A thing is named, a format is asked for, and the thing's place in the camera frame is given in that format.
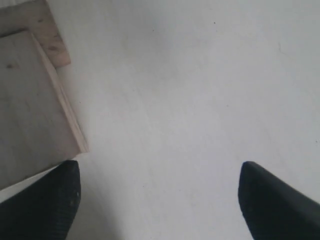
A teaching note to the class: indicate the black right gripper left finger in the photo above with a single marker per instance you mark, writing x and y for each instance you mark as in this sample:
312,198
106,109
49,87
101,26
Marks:
46,209

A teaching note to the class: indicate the second largest wooden cube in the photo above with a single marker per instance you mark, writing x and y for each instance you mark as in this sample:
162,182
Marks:
38,127

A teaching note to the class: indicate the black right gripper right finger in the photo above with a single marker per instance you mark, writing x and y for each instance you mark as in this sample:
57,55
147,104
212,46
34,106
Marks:
272,209

